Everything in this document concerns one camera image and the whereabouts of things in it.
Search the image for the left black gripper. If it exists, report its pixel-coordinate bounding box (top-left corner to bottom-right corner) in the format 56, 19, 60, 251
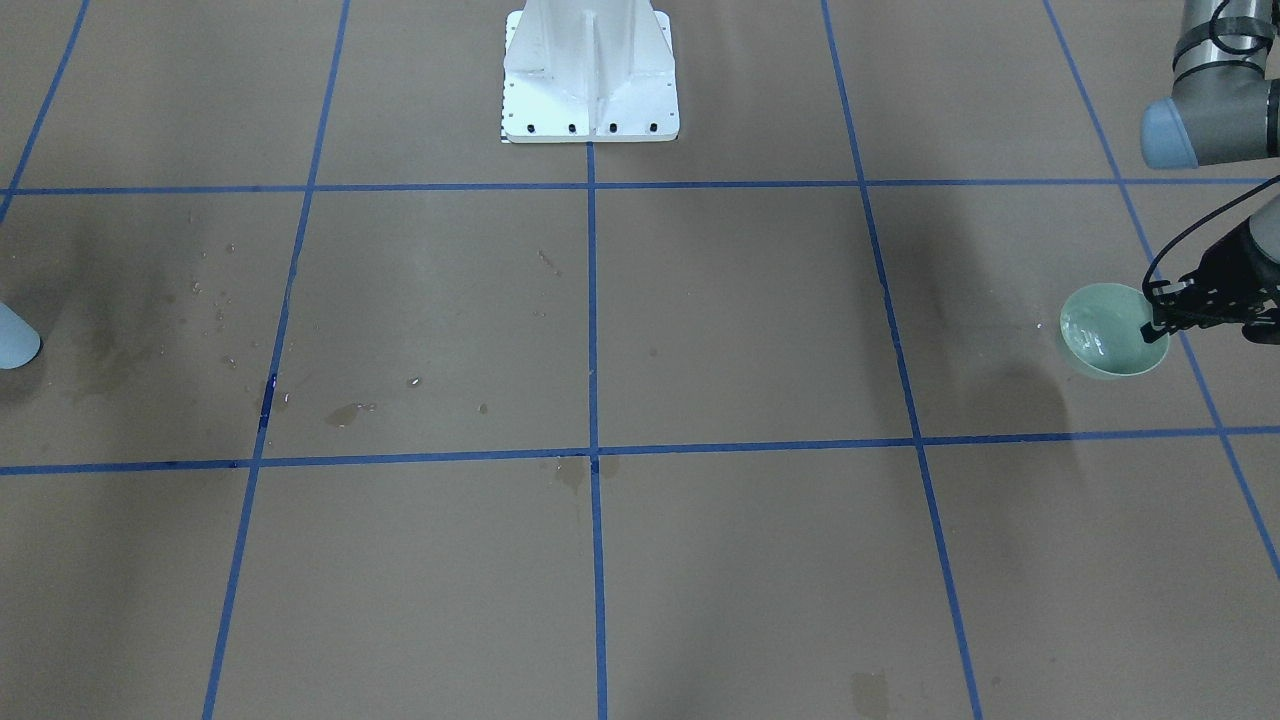
1140, 218, 1279, 345

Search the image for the mint green ceramic bowl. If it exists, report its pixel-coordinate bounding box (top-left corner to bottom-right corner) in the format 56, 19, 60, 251
1055, 283, 1171, 380

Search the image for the light blue paper cup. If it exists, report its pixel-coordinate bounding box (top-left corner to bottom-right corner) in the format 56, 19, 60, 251
0, 304, 44, 370

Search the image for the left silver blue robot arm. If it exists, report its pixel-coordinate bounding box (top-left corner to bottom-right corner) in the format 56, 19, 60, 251
1140, 1, 1279, 345

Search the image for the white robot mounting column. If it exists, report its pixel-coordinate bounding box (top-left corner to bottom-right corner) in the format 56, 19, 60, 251
500, 1, 681, 143

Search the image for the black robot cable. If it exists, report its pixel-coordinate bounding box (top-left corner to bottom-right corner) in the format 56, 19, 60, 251
1142, 176, 1280, 311

